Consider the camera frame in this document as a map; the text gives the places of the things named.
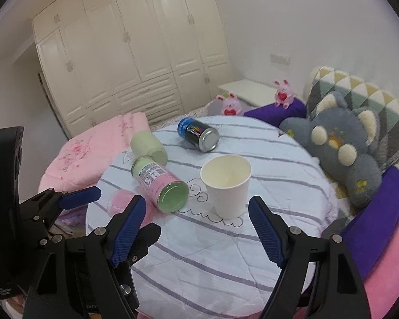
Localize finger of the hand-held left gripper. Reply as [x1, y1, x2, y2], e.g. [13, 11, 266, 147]
[18, 186, 102, 240]
[119, 223, 162, 269]

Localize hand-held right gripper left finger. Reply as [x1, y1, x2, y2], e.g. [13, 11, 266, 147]
[25, 194, 147, 319]

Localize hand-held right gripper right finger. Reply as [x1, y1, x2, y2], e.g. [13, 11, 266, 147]
[248, 196, 372, 319]

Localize white paper cup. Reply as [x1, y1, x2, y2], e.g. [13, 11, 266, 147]
[200, 155, 252, 220]

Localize lilac cloth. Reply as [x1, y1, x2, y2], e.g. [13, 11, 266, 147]
[48, 206, 89, 238]

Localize clear pink lid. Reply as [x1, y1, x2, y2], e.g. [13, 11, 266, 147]
[108, 189, 135, 219]

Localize pink embroidered blanket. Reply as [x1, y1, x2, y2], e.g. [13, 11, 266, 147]
[38, 111, 152, 207]

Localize pink and green canister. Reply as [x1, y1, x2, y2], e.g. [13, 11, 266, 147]
[132, 156, 190, 214]

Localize purple blanket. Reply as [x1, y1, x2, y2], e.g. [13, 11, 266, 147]
[338, 164, 399, 280]

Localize blue and black can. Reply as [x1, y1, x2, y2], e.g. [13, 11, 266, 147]
[177, 117, 220, 153]

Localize purple pillow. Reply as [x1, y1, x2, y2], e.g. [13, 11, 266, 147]
[243, 98, 308, 129]

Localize grey plush toy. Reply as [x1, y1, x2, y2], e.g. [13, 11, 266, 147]
[279, 90, 385, 211]

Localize pink cloth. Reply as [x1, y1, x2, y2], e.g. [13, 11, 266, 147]
[362, 235, 399, 319]

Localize pink bunny plush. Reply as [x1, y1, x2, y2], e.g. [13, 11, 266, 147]
[273, 79, 295, 110]
[215, 93, 242, 117]

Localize white nightstand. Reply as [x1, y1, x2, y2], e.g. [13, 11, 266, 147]
[217, 79, 282, 107]

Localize cream wardrobe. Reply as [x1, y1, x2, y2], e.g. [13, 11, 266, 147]
[31, 0, 235, 140]

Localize triangle patterned headboard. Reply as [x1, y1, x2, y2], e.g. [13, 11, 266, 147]
[304, 66, 399, 167]

